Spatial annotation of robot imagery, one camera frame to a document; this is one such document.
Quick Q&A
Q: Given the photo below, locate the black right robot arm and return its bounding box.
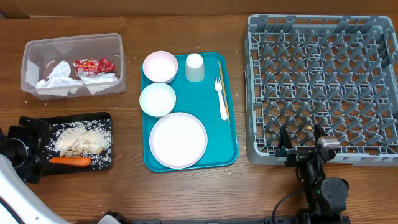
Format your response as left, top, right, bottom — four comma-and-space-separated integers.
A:
271, 124, 350, 224

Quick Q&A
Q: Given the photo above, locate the clear plastic bin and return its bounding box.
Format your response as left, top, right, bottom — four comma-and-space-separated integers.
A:
21, 33, 127, 100

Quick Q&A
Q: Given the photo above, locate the white napkin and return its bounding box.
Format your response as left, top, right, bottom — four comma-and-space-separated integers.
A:
35, 60, 118, 96

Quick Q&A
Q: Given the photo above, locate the grey dishwasher rack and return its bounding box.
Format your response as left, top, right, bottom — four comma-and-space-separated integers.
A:
243, 14, 397, 166

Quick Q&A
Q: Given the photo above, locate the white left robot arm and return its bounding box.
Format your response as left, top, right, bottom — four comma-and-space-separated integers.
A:
1, 112, 112, 223

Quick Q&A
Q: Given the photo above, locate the pink bowl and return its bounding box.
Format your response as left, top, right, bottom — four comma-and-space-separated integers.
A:
142, 50, 178, 83

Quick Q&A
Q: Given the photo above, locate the red snack wrapper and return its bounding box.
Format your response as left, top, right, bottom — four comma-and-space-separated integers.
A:
73, 58, 116, 75

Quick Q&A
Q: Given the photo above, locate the wooden chopstick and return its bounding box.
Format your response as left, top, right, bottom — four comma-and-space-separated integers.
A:
218, 61, 231, 124

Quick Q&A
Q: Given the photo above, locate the cream bowl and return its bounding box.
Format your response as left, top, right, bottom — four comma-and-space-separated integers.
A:
139, 83, 177, 118

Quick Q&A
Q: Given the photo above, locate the white plastic fork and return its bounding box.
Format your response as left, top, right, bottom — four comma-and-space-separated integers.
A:
214, 77, 228, 121

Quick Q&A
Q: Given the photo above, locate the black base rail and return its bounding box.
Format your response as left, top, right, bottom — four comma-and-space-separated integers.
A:
131, 216, 304, 224

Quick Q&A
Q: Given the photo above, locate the white plate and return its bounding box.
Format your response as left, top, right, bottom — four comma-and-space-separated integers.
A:
149, 112, 208, 169

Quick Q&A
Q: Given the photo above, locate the black tray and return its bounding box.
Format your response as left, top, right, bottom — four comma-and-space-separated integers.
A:
39, 112, 113, 176

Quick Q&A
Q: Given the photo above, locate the orange carrot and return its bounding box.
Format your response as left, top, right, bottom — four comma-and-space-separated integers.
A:
49, 157, 91, 167

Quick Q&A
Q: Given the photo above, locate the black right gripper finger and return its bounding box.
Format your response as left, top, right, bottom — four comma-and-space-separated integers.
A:
314, 124, 328, 146
277, 126, 292, 149

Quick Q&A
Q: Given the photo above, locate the white cup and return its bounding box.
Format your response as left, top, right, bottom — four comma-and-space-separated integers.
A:
185, 53, 205, 82

